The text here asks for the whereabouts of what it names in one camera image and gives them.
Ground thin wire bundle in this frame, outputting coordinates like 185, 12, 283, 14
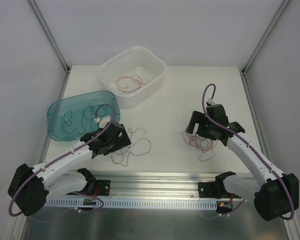
182, 131, 216, 163

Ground long dark thin wire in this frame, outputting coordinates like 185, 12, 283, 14
111, 126, 153, 167

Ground red thin wire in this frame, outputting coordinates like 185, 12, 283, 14
114, 74, 152, 95

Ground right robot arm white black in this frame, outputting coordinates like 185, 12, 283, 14
185, 104, 299, 221

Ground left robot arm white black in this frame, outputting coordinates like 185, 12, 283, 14
7, 121, 131, 217

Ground teal translucent plastic bin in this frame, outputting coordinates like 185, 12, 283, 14
46, 90, 120, 142

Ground white plastic basket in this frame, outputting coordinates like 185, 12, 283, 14
98, 46, 167, 108

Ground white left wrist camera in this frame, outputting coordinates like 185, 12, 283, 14
94, 116, 112, 128

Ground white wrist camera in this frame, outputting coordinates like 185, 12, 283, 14
94, 116, 112, 128
206, 98, 216, 106

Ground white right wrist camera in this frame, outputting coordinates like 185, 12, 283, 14
206, 98, 216, 106

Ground aluminium mounting rail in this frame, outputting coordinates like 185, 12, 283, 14
47, 171, 253, 201

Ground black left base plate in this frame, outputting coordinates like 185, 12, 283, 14
66, 177, 112, 196

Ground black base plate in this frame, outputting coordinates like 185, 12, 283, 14
197, 182, 221, 199
66, 177, 112, 196

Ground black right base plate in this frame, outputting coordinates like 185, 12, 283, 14
197, 182, 221, 199

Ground white slotted cable duct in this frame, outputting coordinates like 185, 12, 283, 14
45, 197, 217, 211

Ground right aluminium frame post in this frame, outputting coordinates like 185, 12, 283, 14
241, 0, 292, 76

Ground aluminium frame post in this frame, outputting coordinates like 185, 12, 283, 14
27, 0, 71, 73
241, 0, 292, 76

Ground left aluminium frame post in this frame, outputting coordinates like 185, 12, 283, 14
27, 0, 71, 73

